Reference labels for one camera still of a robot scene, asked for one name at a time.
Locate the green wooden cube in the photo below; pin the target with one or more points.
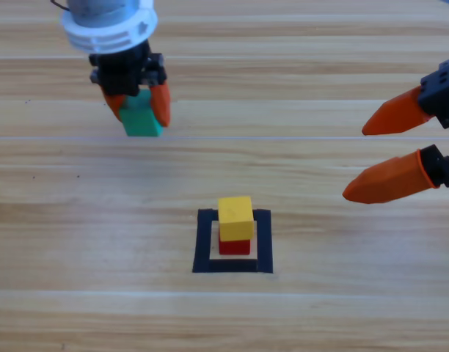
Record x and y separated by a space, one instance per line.
140 117

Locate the yellow wooden cube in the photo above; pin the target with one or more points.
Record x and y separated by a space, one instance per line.
235 220

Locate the red wooden cube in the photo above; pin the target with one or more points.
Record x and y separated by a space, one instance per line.
233 247

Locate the black tape square outline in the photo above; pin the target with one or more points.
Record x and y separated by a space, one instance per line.
201 242

